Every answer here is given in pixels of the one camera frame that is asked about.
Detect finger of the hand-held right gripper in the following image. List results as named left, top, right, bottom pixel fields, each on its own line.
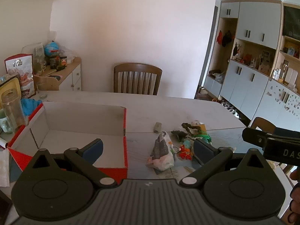
left=242, top=127, right=276, bottom=149

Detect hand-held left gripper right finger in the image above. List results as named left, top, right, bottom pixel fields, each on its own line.
left=179, top=138, right=269, bottom=189

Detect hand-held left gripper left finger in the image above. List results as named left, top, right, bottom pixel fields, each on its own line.
left=30, top=138, right=118, bottom=189

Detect green plastic toy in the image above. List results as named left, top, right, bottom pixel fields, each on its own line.
left=199, top=132, right=212, bottom=144

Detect orange toy keychain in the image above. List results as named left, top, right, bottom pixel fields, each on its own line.
left=178, top=145, right=194, bottom=161

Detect red and white cardboard box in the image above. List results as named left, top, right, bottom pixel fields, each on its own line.
left=7, top=101, right=128, bottom=184

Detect person's right hand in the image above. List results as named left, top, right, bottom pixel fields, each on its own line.
left=289, top=169, right=300, bottom=219

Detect dark green leafy toy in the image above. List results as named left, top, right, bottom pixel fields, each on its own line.
left=171, top=130, right=188, bottom=143

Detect shoes on floor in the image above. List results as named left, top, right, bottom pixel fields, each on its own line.
left=218, top=100, right=241, bottom=119

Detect plastic bag with dark contents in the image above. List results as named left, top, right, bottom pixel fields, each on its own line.
left=146, top=131, right=175, bottom=172

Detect white and wood sideboard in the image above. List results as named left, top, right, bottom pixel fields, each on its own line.
left=33, top=57, right=82, bottom=92

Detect blue cloth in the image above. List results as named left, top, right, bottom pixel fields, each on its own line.
left=21, top=98, right=43, bottom=117

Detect brown wooden slatted chair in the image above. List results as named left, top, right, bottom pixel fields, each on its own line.
left=113, top=63, right=163, bottom=96

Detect clear glass jar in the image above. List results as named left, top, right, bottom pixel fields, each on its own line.
left=1, top=89, right=27, bottom=133

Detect white plastic sheet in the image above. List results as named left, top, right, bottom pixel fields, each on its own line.
left=0, top=138, right=11, bottom=188

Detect white mug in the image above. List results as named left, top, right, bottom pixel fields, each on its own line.
left=0, top=115, right=13, bottom=134

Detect dark glass jar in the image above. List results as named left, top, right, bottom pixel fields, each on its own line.
left=49, top=55, right=60, bottom=70

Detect red and white snack bag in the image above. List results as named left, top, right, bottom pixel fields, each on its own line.
left=4, top=54, right=36, bottom=99

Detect blue globe ball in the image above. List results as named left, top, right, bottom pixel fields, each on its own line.
left=44, top=41, right=59, bottom=57

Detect brown twisted chain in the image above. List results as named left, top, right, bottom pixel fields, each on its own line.
left=181, top=122, right=202, bottom=134

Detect white and wood wall cabinet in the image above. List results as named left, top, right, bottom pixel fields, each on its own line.
left=203, top=0, right=300, bottom=134

